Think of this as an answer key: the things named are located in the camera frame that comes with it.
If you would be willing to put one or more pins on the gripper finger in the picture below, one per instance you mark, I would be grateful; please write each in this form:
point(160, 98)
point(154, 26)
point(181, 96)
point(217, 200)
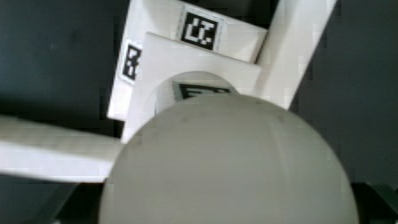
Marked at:
point(376, 203)

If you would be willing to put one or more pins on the white lamp bulb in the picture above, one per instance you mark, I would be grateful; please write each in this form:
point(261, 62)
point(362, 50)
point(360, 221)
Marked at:
point(225, 165)

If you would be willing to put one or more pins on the white lamp base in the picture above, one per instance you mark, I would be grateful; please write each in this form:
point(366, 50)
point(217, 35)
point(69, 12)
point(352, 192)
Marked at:
point(179, 39)

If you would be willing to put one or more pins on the white U-shaped wall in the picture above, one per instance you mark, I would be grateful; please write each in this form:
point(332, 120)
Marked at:
point(62, 155)

